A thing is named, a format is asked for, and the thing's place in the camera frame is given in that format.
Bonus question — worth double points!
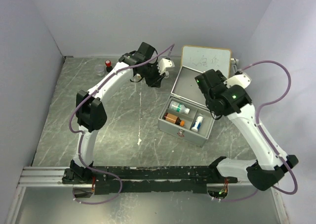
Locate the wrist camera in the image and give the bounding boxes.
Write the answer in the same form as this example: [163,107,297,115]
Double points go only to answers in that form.
[224,71,252,89]
[157,58,175,75]

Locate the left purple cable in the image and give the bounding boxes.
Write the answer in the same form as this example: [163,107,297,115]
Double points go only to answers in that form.
[68,43,175,205]

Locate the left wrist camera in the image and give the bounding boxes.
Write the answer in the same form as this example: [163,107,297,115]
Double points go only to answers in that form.
[157,58,175,75]

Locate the small whiteboard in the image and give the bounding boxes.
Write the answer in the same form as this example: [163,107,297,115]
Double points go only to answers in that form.
[181,45,232,78]

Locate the purple cable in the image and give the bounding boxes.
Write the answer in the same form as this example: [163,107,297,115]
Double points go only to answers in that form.
[68,43,175,205]
[212,60,298,202]

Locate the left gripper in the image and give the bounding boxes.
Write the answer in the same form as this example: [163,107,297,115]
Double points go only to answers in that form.
[139,62,167,89]

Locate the black bottle red cap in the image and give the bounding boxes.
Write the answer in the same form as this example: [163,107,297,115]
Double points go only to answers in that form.
[105,60,113,73]

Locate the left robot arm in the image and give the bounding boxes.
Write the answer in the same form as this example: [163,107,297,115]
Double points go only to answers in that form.
[70,42,165,184]

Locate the grey metal case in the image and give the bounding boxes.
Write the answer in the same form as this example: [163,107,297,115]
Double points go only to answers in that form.
[158,66,215,147]

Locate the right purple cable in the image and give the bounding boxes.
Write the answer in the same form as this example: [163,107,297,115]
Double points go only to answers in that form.
[212,60,298,202]

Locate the clear lidded plastic cup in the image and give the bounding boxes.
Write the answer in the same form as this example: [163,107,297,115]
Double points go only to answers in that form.
[94,64,106,77]

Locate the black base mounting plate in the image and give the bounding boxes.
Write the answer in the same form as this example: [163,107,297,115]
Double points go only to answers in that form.
[62,166,237,195]

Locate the aluminium frame rail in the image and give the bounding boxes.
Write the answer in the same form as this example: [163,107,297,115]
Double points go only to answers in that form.
[18,166,246,187]

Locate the brown medicine bottle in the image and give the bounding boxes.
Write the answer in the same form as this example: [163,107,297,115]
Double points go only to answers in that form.
[163,112,185,127]

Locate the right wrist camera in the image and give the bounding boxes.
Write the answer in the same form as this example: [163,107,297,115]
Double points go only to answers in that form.
[224,71,252,89]

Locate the grey plastic divided tray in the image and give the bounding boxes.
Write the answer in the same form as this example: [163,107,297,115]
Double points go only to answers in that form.
[158,97,214,140]

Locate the white blue tube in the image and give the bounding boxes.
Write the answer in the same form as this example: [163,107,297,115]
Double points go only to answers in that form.
[191,114,204,133]

